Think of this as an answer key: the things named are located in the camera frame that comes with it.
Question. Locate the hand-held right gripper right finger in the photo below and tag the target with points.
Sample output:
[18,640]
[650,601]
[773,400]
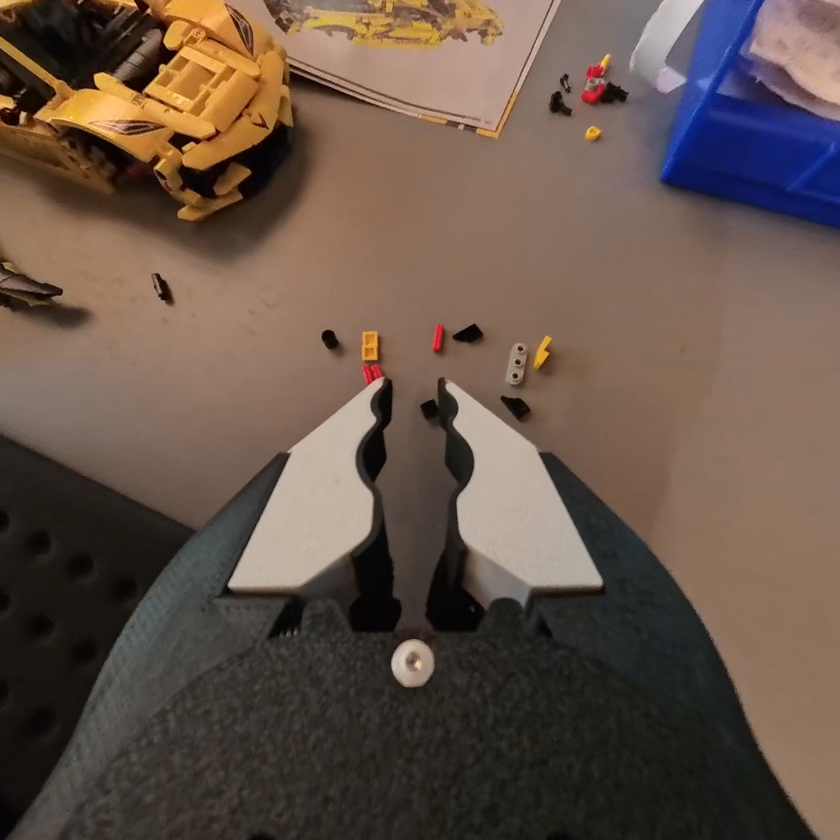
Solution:
[525,518]

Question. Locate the yellow toy brick car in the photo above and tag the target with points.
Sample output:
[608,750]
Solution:
[197,79]

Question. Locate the pile of small mixed bricks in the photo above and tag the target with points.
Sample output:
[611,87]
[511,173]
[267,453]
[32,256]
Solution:
[371,346]

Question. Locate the small black pin brick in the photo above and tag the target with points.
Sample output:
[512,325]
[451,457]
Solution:
[161,287]

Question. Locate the cluster of red black bricks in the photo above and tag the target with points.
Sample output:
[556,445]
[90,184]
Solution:
[594,88]

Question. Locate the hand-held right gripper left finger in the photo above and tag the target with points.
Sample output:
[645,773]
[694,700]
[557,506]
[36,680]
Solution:
[308,518]

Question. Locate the building instruction booklet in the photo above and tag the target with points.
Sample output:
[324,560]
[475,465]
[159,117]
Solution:
[459,72]

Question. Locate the grey desk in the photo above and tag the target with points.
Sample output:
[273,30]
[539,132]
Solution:
[459,249]

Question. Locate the small black wedge brick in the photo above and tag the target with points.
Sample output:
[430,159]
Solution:
[428,408]

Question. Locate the blue plastic bin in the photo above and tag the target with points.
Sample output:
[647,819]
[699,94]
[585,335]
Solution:
[722,144]

